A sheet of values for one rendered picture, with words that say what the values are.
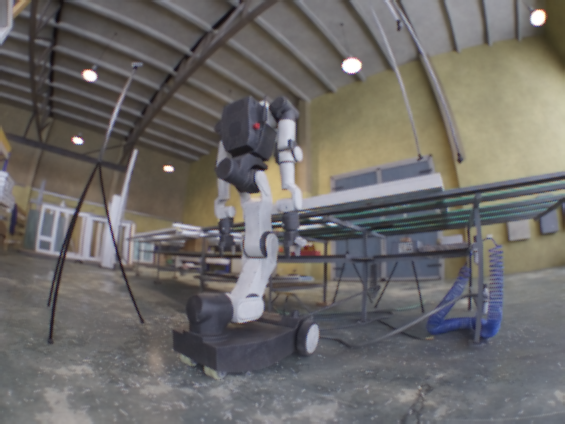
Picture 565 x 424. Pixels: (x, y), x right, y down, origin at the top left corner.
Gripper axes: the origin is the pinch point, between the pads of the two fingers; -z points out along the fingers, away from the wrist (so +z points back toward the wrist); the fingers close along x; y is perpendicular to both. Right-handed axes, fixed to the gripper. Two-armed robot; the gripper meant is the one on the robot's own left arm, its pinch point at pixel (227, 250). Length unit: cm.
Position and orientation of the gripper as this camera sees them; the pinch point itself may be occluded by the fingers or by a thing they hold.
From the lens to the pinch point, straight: 144.8
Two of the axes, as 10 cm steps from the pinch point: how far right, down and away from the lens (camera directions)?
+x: 5.1, 0.1, 8.6
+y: -8.6, 0.9, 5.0
